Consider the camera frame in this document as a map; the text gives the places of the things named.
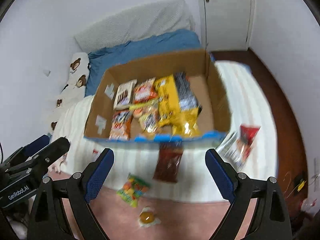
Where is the red white snack packet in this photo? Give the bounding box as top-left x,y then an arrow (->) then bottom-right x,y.
92,149 -> 100,161

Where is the colourful candy bag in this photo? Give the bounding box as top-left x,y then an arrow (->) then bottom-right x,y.
117,174 -> 151,207

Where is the white printed snack bag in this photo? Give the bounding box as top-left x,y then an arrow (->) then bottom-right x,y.
216,132 -> 246,172

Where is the Franzzi chocolate cookie pack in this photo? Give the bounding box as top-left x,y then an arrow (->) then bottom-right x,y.
113,79 -> 137,110

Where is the dark red jerky packet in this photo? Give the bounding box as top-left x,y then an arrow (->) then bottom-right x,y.
153,141 -> 183,183

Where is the small yellow snack bag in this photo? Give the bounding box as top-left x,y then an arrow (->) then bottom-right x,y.
171,108 -> 201,138

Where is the striped cat print blanket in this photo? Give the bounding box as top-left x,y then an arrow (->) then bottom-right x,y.
53,61 -> 278,203

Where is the bear print pillow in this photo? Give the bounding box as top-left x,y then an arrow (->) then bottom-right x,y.
49,52 -> 90,132

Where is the panda snack bag lower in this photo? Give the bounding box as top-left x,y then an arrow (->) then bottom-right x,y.
108,109 -> 133,141

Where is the panda snack bag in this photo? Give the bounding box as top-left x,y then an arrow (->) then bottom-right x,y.
108,109 -> 133,141
133,77 -> 158,104

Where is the clear yellow pastry bag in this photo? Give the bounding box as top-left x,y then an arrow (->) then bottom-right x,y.
129,99 -> 159,134

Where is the panda snack bag upper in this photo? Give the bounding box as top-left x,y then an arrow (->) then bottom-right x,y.
133,77 -> 158,104

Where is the yellow black snack pack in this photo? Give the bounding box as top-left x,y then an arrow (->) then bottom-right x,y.
154,72 -> 202,126

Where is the cardboard box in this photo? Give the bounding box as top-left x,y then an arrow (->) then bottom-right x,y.
84,49 -> 231,142

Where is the blue bed sheet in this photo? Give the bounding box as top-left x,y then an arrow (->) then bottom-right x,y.
85,29 -> 202,96

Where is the grey padded headboard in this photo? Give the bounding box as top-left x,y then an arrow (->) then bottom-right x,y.
74,0 -> 195,53

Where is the white door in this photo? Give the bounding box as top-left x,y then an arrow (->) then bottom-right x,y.
198,0 -> 254,51

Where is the wall socket with cables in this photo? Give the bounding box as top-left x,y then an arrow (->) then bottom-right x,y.
311,157 -> 319,192

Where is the wall socket by bed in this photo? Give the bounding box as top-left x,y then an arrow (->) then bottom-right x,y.
43,69 -> 51,77

